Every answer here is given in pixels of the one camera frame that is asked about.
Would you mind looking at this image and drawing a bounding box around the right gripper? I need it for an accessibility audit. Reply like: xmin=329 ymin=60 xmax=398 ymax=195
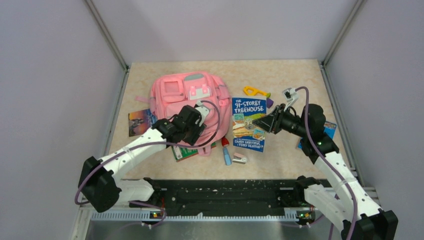
xmin=253 ymin=103 xmax=309 ymax=138

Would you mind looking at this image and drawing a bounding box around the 91-Storey Treehouse book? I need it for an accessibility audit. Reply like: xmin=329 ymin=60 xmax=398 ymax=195
xmin=231 ymin=96 xmax=267 ymax=153

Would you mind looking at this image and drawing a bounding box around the pink student backpack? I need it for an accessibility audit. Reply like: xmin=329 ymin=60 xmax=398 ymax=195
xmin=136 ymin=71 xmax=232 ymax=157

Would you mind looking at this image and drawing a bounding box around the Jane Eyre book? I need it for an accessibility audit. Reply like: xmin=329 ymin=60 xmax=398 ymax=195
xmin=128 ymin=109 xmax=157 ymax=137

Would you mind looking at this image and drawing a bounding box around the blue back-cover book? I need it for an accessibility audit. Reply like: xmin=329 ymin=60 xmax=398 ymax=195
xmin=309 ymin=121 xmax=337 ymax=139

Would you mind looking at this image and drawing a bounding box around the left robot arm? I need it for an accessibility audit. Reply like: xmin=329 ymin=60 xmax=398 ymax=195
xmin=74 ymin=101 xmax=210 ymax=213

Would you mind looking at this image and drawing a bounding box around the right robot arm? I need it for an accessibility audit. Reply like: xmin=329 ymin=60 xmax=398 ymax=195
xmin=252 ymin=104 xmax=399 ymax=240

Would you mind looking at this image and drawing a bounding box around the purple toy cube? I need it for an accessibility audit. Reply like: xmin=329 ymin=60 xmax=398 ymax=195
xmin=266 ymin=97 xmax=274 ymax=109

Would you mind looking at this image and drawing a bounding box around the green picture book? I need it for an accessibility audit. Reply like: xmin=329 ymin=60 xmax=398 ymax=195
xmin=172 ymin=142 xmax=217 ymax=162

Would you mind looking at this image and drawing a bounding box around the yellow toy triangle block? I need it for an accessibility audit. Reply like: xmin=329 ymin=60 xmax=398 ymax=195
xmin=243 ymin=86 xmax=271 ymax=98

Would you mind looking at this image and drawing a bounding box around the red black stamp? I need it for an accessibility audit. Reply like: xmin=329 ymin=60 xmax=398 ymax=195
xmin=221 ymin=137 xmax=230 ymax=148

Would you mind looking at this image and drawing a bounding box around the white pink eraser case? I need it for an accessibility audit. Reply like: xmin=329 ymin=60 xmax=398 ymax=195
xmin=232 ymin=152 xmax=248 ymax=165

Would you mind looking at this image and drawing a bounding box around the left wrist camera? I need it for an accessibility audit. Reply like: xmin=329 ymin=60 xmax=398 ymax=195
xmin=194 ymin=100 xmax=210 ymax=126

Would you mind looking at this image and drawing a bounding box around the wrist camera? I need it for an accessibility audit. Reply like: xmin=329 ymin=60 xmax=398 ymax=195
xmin=282 ymin=87 xmax=299 ymax=111
xmin=194 ymin=100 xmax=210 ymax=126

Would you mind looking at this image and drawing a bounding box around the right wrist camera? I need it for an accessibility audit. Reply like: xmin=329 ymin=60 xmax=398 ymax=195
xmin=282 ymin=87 xmax=299 ymax=111

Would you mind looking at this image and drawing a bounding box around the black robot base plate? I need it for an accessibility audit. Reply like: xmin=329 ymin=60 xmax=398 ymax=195
xmin=129 ymin=177 xmax=332 ymax=210

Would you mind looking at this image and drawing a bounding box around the aluminium frame rail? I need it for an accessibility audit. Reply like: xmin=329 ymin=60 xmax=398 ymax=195
xmin=82 ymin=0 xmax=130 ymax=72

